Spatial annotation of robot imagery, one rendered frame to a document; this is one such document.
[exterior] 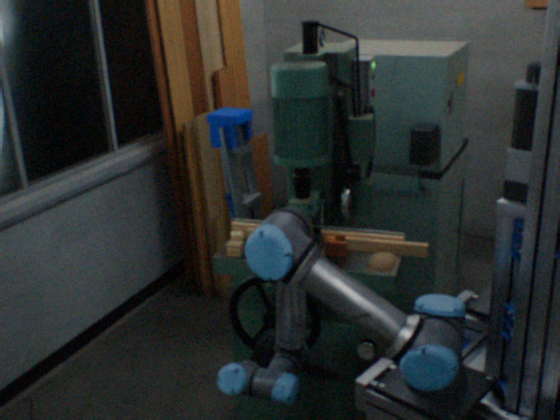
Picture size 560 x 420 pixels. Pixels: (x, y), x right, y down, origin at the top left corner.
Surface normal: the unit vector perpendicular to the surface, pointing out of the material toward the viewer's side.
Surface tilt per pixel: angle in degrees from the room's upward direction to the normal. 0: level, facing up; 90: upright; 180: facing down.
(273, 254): 86
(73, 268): 90
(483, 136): 90
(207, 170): 87
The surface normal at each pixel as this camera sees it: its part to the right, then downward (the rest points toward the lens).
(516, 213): -0.66, 0.29
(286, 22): -0.44, 0.34
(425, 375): -0.22, 0.43
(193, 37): 0.90, 0.07
